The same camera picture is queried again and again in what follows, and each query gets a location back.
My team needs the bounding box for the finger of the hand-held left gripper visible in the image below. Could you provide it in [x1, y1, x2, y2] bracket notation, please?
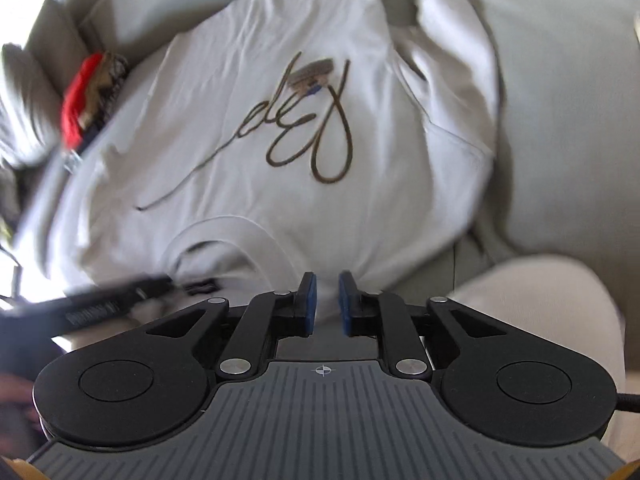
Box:
[131, 273, 222, 302]

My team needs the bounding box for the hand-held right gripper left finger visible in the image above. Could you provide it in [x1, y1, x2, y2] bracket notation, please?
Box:
[145, 271, 319, 379]

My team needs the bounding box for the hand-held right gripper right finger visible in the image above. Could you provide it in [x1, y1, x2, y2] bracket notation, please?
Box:
[338, 270, 507, 379]

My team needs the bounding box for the white t-shirt with script print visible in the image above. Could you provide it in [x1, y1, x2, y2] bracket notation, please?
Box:
[12, 0, 502, 326]

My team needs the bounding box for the black and white patterned garment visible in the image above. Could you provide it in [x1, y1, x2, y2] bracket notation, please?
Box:
[70, 56, 130, 163]

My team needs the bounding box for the person's leg in beige pants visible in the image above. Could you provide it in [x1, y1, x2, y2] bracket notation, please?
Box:
[444, 254, 627, 480]

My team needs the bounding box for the red garment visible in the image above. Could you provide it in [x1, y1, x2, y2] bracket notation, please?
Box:
[60, 52, 105, 152]

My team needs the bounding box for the tan garment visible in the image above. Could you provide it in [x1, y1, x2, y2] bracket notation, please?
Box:
[82, 52, 122, 128]

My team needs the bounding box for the tan cushion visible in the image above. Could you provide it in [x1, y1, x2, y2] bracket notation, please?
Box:
[0, 0, 98, 171]

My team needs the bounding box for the grey sofa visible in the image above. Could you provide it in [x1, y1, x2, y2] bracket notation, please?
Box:
[0, 0, 640, 341]

